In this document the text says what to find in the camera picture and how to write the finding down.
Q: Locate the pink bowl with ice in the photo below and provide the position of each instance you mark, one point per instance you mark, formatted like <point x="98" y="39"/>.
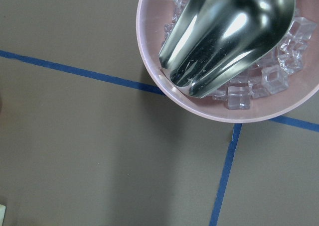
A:
<point x="152" y="15"/>

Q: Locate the metal ice scoop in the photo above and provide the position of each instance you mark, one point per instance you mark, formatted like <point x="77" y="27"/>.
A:
<point x="215" y="40"/>

